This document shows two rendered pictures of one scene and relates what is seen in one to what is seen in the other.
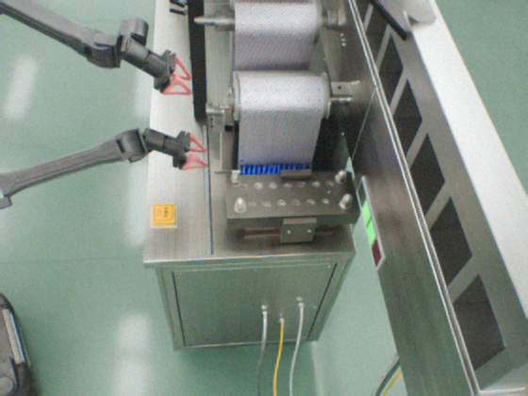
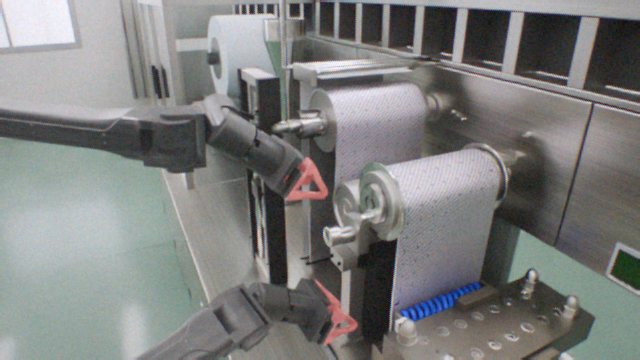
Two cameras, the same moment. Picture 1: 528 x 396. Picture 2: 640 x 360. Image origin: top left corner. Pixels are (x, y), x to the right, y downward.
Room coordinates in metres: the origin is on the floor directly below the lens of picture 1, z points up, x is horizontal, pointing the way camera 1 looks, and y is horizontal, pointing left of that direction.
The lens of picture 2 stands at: (0.45, 0.39, 1.61)
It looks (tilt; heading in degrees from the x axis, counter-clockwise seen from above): 25 degrees down; 344
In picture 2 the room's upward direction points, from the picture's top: straight up
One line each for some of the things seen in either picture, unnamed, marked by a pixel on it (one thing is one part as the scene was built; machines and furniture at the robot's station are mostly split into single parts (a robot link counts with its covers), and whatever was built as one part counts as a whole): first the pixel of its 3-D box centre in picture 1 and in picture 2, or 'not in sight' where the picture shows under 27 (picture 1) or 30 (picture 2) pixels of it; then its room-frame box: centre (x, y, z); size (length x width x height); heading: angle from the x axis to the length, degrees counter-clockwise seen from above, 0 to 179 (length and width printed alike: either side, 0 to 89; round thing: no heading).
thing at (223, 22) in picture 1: (224, 20); (310, 123); (1.31, 0.18, 1.33); 0.06 x 0.06 x 0.06; 11
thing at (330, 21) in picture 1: (327, 20); (422, 108); (1.37, -0.13, 1.33); 0.07 x 0.07 x 0.07; 11
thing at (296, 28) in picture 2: not in sight; (284, 29); (1.80, 0.14, 1.50); 0.14 x 0.14 x 0.06
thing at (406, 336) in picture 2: (235, 177); (407, 330); (0.94, 0.09, 1.05); 0.04 x 0.04 x 0.04
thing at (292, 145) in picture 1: (277, 147); (442, 264); (1.03, -0.02, 1.11); 0.23 x 0.01 x 0.18; 101
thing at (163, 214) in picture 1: (163, 214); not in sight; (0.87, 0.31, 0.91); 0.07 x 0.07 x 0.02; 11
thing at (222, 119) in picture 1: (222, 137); (347, 283); (1.10, 0.15, 1.05); 0.06 x 0.05 x 0.31; 101
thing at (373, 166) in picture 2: (238, 99); (380, 201); (1.07, 0.11, 1.25); 0.15 x 0.01 x 0.15; 11
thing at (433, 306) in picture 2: (275, 170); (443, 303); (1.01, -0.03, 1.03); 0.21 x 0.04 x 0.03; 101
